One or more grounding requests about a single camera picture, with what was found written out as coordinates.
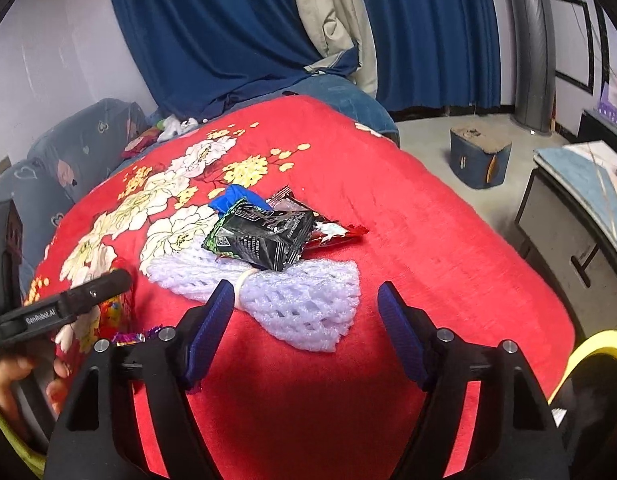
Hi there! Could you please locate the brown chocolate bar wrapper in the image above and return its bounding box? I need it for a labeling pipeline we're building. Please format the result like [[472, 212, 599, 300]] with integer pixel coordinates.
[[266, 185, 369, 250]]

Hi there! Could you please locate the silver tower air conditioner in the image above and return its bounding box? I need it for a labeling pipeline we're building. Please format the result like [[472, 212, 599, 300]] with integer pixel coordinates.
[[510, 0, 557, 136]]

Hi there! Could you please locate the left dark blue curtain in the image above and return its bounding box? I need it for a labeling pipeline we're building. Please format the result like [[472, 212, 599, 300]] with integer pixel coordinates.
[[111, 0, 358, 119]]

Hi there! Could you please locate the blue plastic bag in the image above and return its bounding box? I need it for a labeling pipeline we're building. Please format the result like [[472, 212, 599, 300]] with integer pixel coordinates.
[[210, 184, 272, 217]]

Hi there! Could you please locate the blue storage stool box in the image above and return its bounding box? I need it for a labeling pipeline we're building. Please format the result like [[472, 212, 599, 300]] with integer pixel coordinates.
[[449, 127, 512, 190]]

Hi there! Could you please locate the right dark blue curtain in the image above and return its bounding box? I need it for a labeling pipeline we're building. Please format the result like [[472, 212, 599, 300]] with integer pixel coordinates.
[[363, 0, 501, 112]]

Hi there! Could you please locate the clothes pile on sofa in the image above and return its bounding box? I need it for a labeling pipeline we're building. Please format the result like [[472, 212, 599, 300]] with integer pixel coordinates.
[[122, 115, 200, 160]]

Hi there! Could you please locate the yellow green sleeve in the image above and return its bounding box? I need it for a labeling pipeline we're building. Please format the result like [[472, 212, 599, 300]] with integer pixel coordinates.
[[0, 411, 46, 479]]

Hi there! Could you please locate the dark blue curtain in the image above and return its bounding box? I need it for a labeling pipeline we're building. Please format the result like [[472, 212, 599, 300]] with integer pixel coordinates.
[[363, 0, 501, 112], [111, 0, 358, 119]]

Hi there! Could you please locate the blue sofa cover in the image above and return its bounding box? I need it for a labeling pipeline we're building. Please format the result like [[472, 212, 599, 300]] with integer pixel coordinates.
[[226, 74, 401, 146]]

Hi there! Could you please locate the red floral blanket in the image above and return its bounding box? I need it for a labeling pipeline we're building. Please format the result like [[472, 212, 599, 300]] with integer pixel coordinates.
[[28, 96, 575, 479]]

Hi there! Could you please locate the black tv stand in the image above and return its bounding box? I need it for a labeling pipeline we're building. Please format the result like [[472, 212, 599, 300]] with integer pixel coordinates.
[[577, 110, 617, 154]]

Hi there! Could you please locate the white foam fruit net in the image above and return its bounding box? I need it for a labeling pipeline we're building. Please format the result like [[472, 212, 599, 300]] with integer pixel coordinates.
[[146, 249, 360, 352]]

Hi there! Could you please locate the yellow rimmed trash bin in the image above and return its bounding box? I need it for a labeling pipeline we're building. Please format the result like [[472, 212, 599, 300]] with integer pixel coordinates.
[[549, 330, 617, 478]]

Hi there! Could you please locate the person's left hand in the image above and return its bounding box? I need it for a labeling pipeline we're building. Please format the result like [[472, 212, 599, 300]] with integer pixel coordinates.
[[0, 320, 72, 441]]

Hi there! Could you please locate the beige curtain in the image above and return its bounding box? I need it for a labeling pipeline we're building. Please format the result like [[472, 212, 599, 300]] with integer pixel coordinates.
[[295, 0, 378, 96]]

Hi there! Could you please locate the black green snack packet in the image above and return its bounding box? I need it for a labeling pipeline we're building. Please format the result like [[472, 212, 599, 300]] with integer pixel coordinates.
[[203, 198, 316, 272]]

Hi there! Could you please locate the white coffee table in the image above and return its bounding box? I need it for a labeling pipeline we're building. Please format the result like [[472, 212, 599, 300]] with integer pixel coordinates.
[[513, 140, 617, 306]]

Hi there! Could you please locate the grey patterned sofa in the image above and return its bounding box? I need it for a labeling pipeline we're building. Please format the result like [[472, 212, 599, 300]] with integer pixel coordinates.
[[0, 99, 148, 295]]

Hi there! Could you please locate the purple candy wrapper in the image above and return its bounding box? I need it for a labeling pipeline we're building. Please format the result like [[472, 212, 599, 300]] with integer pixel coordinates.
[[112, 325, 163, 347]]

